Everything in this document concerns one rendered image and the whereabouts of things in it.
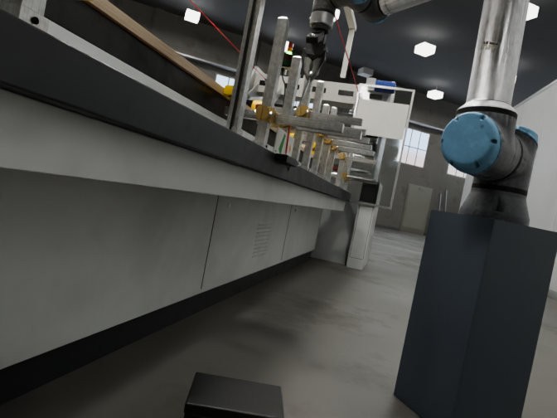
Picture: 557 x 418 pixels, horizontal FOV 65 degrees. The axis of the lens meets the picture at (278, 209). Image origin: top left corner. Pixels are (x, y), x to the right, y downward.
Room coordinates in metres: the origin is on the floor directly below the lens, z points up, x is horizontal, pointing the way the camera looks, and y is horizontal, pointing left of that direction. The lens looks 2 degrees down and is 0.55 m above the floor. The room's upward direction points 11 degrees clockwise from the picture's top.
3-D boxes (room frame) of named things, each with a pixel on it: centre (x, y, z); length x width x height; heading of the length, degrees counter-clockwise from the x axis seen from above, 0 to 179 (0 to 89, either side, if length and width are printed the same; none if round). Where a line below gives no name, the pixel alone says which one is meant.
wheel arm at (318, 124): (1.55, 0.05, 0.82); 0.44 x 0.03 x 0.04; 75
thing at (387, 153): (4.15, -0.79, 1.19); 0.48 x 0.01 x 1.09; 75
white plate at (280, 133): (1.73, 0.02, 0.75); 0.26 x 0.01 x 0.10; 165
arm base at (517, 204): (1.30, -0.63, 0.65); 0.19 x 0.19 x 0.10
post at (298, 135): (2.01, -0.03, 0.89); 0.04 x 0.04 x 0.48; 75
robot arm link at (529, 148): (1.29, -0.62, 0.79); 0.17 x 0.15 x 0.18; 133
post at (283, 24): (1.52, 0.10, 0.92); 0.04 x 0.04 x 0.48; 75
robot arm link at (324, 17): (1.70, -0.02, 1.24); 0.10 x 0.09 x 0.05; 74
